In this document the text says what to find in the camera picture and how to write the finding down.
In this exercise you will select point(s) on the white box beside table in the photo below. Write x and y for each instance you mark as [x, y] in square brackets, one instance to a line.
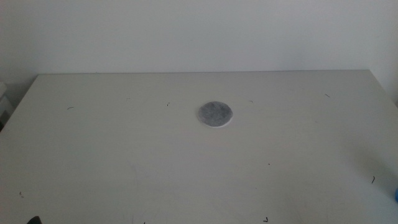
[3, 102]

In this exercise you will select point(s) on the blue plastic cup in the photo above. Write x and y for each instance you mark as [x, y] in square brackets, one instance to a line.
[396, 195]

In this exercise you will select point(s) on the round grey felt cup mat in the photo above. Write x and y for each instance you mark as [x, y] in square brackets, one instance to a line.
[215, 114]

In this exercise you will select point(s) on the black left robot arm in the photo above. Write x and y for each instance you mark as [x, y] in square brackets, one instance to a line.
[34, 221]

